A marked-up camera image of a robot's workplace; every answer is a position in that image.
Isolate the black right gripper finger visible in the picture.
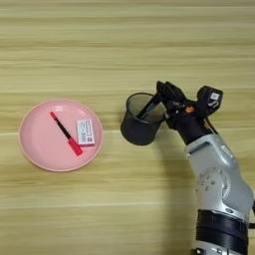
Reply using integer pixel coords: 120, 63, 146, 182
155, 80, 188, 103
161, 95, 187, 113

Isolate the white eraser box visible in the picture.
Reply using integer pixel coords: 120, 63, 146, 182
76, 119, 97, 147

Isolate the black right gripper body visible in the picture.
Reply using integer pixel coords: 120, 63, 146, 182
164, 99, 214, 145

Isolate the pink round plate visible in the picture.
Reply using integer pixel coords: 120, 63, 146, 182
18, 98, 105, 172

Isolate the red and black pen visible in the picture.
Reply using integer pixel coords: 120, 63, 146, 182
49, 111, 85, 157

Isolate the black mesh pen cup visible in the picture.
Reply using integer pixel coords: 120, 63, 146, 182
120, 92, 167, 146

